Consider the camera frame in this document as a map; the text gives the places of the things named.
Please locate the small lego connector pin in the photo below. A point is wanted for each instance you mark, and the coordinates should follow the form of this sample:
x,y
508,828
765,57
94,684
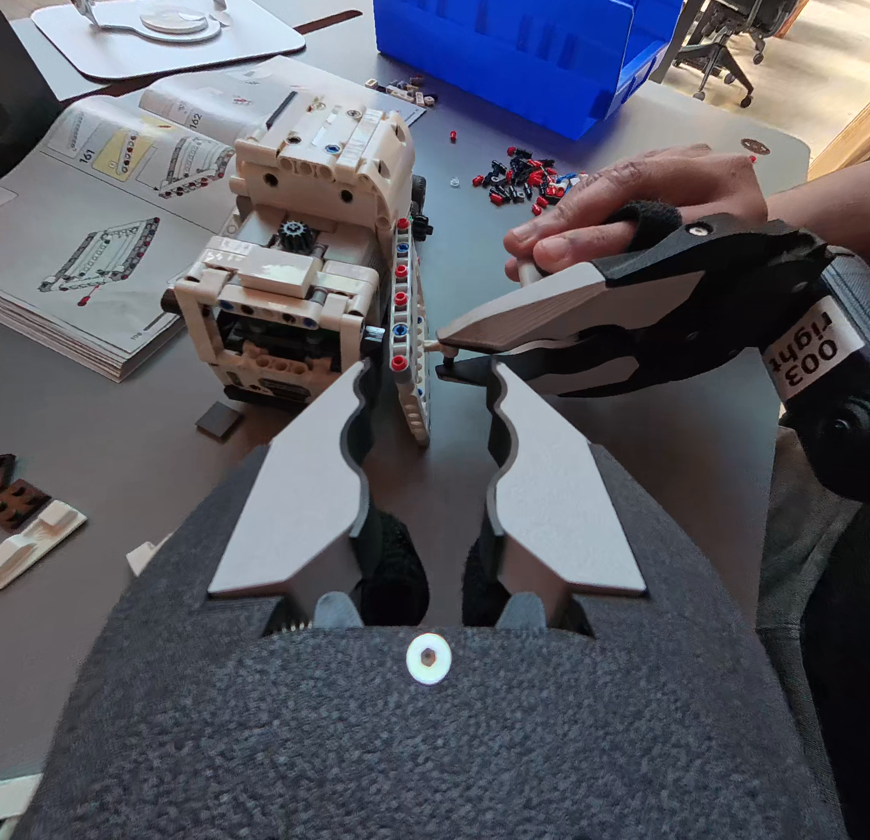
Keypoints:
x,y
435,345

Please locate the black office chair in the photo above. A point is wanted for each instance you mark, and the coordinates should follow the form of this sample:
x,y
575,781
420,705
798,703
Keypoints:
x,y
734,17

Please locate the person's right hand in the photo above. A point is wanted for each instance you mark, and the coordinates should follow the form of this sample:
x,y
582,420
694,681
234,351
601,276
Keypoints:
x,y
686,181

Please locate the pile of red black lego pins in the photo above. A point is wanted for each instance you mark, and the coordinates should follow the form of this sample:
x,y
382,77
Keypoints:
x,y
527,177

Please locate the person's right forearm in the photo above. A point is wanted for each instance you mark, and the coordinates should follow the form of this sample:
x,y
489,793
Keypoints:
x,y
822,204

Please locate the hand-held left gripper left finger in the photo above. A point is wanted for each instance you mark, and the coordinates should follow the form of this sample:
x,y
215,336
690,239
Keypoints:
x,y
299,507

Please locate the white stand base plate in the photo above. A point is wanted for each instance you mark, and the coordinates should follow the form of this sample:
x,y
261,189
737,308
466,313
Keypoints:
x,y
224,45

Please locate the pile of small mixed lego pieces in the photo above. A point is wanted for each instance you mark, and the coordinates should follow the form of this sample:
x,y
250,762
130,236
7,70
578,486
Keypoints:
x,y
401,89

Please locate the round table grommet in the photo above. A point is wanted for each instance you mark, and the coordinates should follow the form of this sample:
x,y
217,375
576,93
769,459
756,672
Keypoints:
x,y
755,146

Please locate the lego instruction booklet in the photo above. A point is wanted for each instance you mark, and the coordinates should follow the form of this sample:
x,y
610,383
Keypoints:
x,y
88,194

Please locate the white lego beam panel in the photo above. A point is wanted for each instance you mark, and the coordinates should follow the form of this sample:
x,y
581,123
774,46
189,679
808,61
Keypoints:
x,y
406,323

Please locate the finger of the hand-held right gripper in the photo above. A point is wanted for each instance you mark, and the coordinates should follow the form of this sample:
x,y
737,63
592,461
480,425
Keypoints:
x,y
537,313
584,374

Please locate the brown lego pieces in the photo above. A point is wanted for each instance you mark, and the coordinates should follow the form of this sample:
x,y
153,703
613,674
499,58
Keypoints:
x,y
17,497

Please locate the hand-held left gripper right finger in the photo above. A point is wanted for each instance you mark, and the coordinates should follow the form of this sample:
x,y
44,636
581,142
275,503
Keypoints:
x,y
564,507

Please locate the white lego truck model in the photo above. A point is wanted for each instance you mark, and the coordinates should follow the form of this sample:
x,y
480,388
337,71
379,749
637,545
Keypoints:
x,y
292,269

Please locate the black flat device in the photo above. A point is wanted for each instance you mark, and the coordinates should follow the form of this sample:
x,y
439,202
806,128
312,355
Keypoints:
x,y
24,99

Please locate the dark flat lego tile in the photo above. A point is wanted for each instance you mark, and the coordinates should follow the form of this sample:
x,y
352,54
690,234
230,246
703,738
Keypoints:
x,y
219,423

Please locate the person's grey pants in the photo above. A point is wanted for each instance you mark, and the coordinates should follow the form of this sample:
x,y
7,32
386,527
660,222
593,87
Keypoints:
x,y
809,582

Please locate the small white lego piece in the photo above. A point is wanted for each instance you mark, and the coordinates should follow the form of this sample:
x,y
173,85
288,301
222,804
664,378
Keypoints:
x,y
146,556

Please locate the blue plastic bin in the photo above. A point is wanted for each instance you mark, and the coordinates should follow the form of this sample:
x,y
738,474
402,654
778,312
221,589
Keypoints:
x,y
516,45

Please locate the long white lego panel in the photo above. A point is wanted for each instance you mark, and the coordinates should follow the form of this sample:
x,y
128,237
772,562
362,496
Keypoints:
x,y
37,544

